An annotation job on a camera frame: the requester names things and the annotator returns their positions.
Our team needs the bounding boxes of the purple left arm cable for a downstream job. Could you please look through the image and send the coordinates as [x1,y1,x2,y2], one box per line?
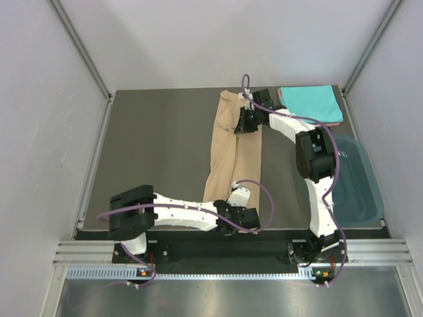
[96,180,276,291]

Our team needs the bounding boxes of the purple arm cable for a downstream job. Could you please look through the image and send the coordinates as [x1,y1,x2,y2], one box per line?
[96,180,276,291]
[241,74,348,288]

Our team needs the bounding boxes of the aluminium corner post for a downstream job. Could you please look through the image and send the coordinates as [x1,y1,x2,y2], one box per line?
[48,0,112,99]
[342,0,405,96]

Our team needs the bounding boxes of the left aluminium corner post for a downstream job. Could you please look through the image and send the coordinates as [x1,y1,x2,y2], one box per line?
[48,0,112,99]

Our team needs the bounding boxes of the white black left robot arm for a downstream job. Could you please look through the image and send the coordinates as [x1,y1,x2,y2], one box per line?
[102,185,260,262]

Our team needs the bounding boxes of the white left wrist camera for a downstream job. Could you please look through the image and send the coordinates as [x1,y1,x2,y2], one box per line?
[227,186,250,207]

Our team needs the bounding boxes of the folded turquoise t shirt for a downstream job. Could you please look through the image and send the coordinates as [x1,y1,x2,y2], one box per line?
[280,85,344,125]

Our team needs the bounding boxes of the grey slotted cable duct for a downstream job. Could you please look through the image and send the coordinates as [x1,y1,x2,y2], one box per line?
[66,267,330,281]

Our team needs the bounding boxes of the aluminium front frame rail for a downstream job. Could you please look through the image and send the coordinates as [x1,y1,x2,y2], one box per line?
[54,239,413,267]

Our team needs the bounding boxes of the beige t shirt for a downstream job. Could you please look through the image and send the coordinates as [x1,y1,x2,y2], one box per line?
[203,90,262,209]

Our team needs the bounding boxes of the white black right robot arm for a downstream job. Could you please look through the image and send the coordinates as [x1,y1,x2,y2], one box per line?
[235,88,340,262]

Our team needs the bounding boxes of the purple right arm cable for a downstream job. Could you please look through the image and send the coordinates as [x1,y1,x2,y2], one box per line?
[241,74,348,288]

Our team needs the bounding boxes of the right aluminium corner post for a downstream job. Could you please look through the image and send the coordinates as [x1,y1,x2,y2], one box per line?
[342,0,405,96]

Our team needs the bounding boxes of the teal plastic bin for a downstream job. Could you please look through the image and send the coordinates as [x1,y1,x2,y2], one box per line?
[332,135,384,227]

